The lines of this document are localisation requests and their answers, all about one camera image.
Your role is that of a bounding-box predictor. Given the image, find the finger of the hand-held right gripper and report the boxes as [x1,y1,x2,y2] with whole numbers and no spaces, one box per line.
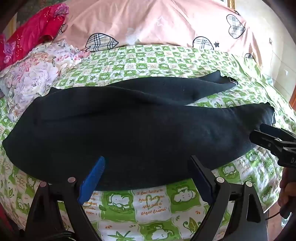
[249,130,284,154]
[259,124,296,141]

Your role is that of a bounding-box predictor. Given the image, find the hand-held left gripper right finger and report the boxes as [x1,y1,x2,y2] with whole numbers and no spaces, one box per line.
[188,155,269,241]

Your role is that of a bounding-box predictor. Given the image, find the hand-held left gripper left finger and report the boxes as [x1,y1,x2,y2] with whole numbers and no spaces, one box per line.
[24,156,106,241]

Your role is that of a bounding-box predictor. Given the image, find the black pants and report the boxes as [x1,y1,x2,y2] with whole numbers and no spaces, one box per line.
[2,70,276,192]

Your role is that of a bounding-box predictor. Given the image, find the person's right hand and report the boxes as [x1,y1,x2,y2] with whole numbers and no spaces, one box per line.
[278,166,296,219]

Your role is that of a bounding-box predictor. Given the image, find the green patterned bed sheet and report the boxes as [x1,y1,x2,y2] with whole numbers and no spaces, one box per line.
[0,44,296,241]

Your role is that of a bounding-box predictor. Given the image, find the floral pillow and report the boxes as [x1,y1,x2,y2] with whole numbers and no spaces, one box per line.
[0,39,91,121]

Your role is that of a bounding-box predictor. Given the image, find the gold framed landscape painting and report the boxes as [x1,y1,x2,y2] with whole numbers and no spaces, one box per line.
[217,0,236,10]

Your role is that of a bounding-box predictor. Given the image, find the pink quilt with heart prints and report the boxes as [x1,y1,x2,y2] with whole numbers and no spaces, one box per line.
[53,0,267,68]

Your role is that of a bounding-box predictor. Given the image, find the red floral blanket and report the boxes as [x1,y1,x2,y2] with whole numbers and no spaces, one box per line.
[0,3,70,71]

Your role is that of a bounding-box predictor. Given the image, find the black cable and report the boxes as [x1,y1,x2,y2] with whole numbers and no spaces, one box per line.
[265,207,285,220]

